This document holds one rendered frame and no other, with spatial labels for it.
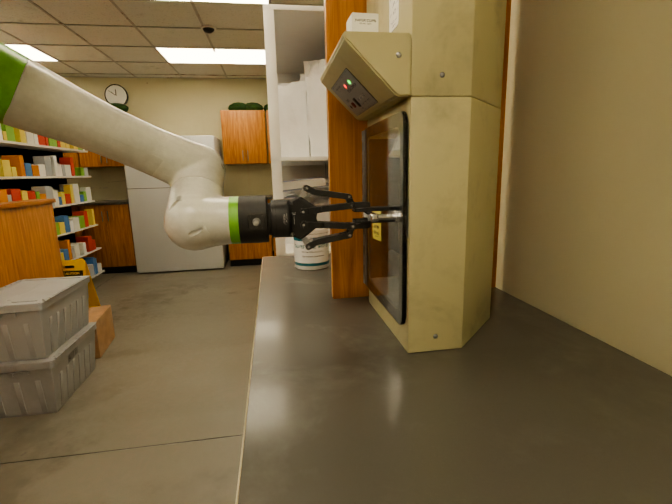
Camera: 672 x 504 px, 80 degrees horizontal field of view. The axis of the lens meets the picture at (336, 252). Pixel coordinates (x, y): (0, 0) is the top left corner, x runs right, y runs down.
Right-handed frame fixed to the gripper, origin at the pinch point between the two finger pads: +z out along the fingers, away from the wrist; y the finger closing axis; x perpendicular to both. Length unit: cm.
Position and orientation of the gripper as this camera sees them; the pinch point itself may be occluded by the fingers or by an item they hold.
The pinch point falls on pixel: (370, 214)
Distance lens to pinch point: 82.5
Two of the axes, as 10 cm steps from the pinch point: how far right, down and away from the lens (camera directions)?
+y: -0.2, -9.8, -1.9
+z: 9.9, -0.5, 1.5
